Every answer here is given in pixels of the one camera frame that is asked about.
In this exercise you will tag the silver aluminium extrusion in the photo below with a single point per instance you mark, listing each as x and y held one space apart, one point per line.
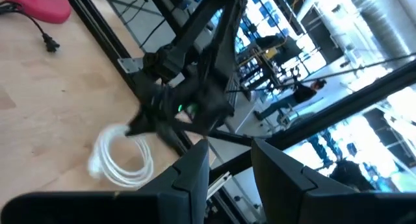
219 185

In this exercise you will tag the red desk lamp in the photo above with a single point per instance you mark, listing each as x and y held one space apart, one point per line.
39 4

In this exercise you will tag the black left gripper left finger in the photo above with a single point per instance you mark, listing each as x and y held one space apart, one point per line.
146 207

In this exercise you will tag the person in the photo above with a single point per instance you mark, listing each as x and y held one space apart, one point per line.
304 94

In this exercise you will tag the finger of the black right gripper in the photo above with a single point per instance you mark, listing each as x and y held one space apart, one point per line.
172 139
140 126

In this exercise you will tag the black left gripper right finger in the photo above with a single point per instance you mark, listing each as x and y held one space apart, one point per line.
325 207

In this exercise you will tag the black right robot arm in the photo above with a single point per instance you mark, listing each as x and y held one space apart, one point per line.
224 39

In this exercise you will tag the silver mounting bracket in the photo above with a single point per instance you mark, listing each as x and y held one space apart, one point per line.
128 65

